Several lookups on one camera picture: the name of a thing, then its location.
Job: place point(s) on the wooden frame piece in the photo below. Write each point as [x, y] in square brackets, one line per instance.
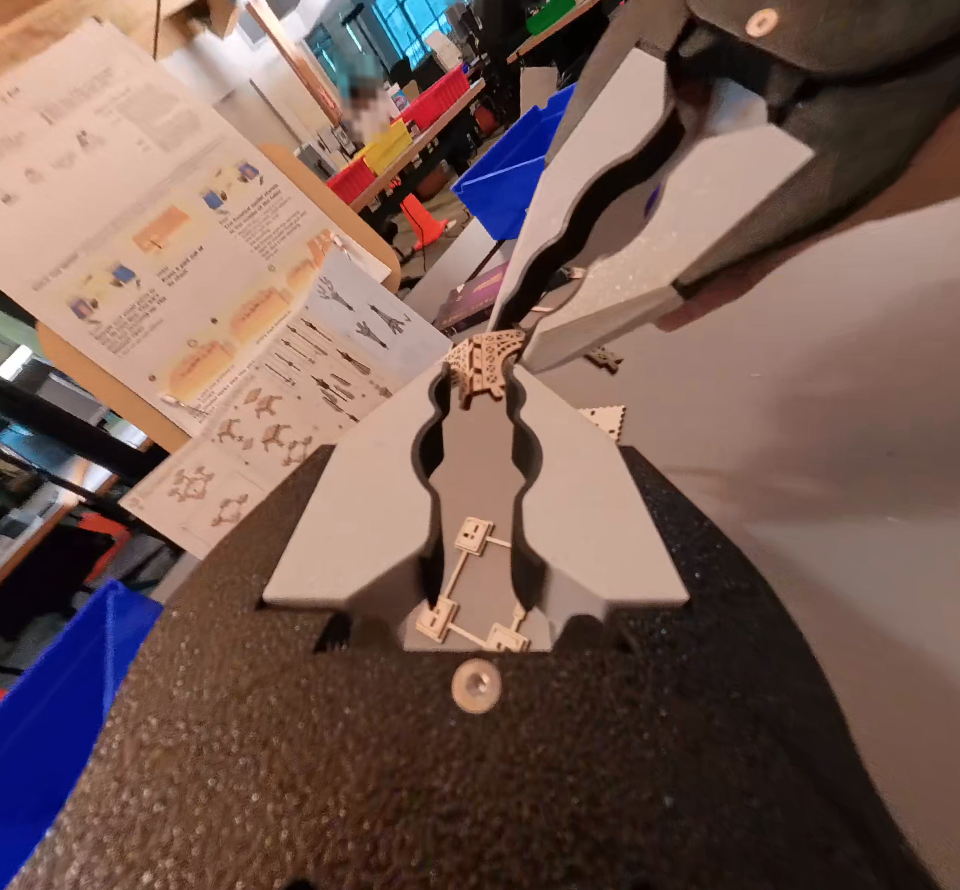
[474, 539]

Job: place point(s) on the parts diagram sheet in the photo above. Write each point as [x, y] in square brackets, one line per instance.
[315, 380]

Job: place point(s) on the rounded plywood board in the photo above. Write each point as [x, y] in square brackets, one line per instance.
[337, 199]

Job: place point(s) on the green plastic bin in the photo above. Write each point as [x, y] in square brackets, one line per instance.
[551, 10]

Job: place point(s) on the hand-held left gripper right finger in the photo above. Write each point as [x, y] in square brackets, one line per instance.
[592, 522]

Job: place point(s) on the small notched wooden piece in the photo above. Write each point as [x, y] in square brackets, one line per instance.
[604, 359]

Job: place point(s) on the yellow plastic bin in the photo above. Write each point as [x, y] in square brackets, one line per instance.
[388, 145]

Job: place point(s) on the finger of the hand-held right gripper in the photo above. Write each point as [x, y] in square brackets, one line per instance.
[592, 154]
[712, 214]

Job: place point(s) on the orange traffic cone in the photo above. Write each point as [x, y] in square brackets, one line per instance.
[420, 222]

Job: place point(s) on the colour printed instruction sheet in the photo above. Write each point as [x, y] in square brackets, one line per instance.
[150, 177]

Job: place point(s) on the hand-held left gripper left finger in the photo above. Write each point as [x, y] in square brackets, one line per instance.
[352, 515]

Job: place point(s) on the red plastic bin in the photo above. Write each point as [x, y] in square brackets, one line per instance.
[352, 181]
[439, 98]

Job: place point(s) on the purple puzzle box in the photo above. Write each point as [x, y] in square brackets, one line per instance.
[472, 297]

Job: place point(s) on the person's right hand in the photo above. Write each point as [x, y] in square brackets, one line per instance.
[709, 301]

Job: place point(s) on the blue plastic bin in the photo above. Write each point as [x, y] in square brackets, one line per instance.
[502, 184]
[52, 710]

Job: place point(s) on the small square wooden plate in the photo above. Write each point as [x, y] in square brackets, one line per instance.
[606, 425]

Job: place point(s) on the wooden lattice arch piece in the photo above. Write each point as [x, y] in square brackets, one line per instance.
[484, 368]

